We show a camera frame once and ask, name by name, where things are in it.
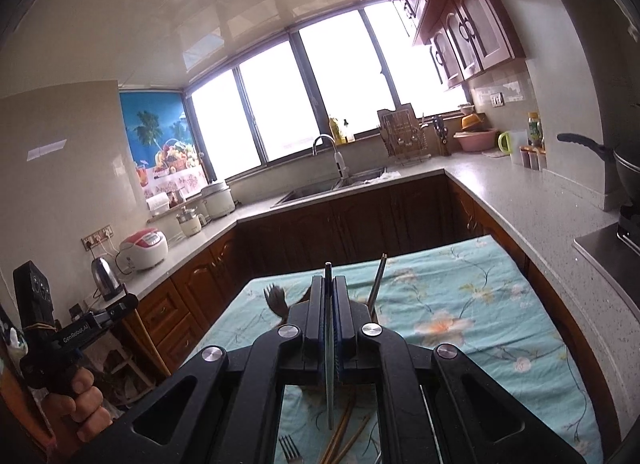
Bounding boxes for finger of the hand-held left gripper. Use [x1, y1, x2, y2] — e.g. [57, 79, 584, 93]
[90, 293, 140, 332]

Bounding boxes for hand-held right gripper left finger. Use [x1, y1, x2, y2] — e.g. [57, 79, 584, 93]
[70, 275, 328, 464]

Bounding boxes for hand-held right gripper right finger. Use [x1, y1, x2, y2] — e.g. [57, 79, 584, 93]
[334, 275, 586, 464]

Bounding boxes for metal fork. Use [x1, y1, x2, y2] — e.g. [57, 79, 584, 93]
[262, 283, 288, 320]
[277, 435, 303, 464]

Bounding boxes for metal chopstick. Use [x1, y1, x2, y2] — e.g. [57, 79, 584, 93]
[367, 253, 388, 307]
[323, 262, 335, 431]

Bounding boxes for person's left hand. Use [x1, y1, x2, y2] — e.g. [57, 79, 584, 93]
[40, 369, 113, 450]

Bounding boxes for steel electric kettle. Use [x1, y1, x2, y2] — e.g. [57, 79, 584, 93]
[91, 254, 126, 301]

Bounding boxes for white and red rice cooker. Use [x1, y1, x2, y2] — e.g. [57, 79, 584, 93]
[119, 227, 170, 272]

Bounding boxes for wooden lower cabinets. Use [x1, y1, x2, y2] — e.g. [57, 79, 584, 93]
[120, 171, 621, 395]

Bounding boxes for wooden cabinets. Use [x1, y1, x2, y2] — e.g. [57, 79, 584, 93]
[120, 171, 621, 395]
[372, 0, 526, 90]

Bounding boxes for wooden chopstick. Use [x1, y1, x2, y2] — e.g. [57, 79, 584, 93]
[330, 411, 373, 464]
[320, 394, 356, 464]

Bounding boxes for small white cooker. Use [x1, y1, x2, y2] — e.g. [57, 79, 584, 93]
[175, 207, 208, 237]

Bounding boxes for floral light blue tablecloth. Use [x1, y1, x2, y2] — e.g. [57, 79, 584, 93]
[185, 237, 606, 464]

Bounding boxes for steel kitchen sink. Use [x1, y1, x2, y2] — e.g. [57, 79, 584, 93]
[272, 167, 401, 207]

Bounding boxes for large white rice cooker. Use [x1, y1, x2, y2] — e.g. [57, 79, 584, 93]
[200, 180, 236, 220]

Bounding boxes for chrome kitchen faucet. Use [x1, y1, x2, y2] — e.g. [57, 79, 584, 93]
[312, 134, 351, 180]

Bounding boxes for dish drying rack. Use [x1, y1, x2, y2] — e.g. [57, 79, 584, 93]
[376, 103, 432, 165]

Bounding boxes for wooden knife block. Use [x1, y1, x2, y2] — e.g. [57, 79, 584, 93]
[432, 114, 451, 156]

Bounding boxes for grey kitchen countertop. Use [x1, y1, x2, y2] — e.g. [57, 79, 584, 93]
[107, 154, 640, 325]

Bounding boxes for pink plastic basin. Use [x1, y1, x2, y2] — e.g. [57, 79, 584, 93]
[454, 128, 499, 152]

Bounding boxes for large kitchen window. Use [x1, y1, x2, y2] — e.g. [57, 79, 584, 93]
[185, 2, 468, 180]

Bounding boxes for row of spice jars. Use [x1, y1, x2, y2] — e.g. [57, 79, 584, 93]
[520, 144, 548, 172]

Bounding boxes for yellow lidded seasoning bottle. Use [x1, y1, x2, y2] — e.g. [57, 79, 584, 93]
[527, 112, 545, 147]

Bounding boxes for gas stove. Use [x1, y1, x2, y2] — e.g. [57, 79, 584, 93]
[574, 204, 640, 290]

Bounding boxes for wooden upper cabinets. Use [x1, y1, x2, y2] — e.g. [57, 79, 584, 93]
[372, 0, 526, 90]

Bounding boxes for black wok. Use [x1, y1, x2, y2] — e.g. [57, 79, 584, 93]
[557, 131, 640, 205]

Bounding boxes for white wall socket panel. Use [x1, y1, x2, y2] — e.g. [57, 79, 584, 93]
[82, 227, 113, 250]

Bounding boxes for green handled cup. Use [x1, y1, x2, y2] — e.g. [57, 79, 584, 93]
[498, 130, 528, 165]

